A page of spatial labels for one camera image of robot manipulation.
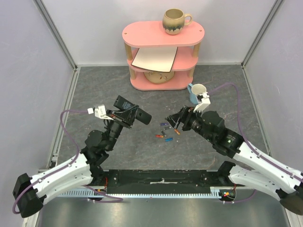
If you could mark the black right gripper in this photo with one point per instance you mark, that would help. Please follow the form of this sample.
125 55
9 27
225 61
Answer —
186 118

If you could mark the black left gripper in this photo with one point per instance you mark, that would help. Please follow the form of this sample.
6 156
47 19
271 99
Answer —
126 118

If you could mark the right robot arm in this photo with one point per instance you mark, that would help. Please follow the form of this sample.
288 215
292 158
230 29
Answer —
268 175

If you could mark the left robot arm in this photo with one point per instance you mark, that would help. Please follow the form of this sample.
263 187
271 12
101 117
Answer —
31 193

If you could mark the light blue mug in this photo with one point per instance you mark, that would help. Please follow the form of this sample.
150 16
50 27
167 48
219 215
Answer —
194 91

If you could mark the beige bird-painted bowl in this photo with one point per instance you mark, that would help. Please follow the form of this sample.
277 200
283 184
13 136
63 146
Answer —
159 77

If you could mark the white square plate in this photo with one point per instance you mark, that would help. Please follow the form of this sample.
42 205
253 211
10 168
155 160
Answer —
158 59

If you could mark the pink three-tier shelf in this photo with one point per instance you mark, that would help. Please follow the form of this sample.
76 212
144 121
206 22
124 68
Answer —
151 34

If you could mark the beige ceramic mug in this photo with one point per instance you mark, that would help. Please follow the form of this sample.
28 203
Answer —
174 20

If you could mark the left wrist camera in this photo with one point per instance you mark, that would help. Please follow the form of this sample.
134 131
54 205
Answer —
99 111

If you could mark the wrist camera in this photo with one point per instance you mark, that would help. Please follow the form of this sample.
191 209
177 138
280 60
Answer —
203 101
99 111

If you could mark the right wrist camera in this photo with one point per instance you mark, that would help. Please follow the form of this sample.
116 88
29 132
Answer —
203 101

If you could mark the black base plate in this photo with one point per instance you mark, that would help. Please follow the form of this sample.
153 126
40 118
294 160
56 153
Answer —
161 181

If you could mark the white cable duct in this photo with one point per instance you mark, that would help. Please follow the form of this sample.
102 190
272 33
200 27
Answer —
92 195

